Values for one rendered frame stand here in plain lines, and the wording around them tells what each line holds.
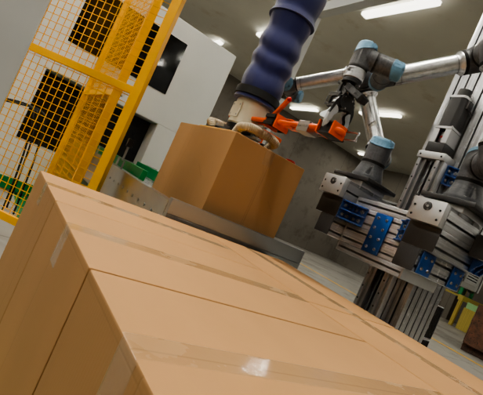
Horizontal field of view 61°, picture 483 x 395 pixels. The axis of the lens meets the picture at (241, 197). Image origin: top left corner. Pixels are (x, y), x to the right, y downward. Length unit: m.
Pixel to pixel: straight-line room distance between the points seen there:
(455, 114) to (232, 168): 1.02
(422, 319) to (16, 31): 2.17
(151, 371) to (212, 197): 1.33
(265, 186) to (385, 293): 0.70
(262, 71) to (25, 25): 1.03
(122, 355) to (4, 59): 1.77
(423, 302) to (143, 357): 1.78
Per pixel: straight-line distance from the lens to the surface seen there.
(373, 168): 2.06
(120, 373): 0.41
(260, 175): 1.76
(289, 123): 1.73
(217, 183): 1.67
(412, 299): 2.01
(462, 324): 11.84
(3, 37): 2.08
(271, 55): 2.04
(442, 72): 1.86
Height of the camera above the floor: 0.71
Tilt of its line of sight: level
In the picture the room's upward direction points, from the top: 24 degrees clockwise
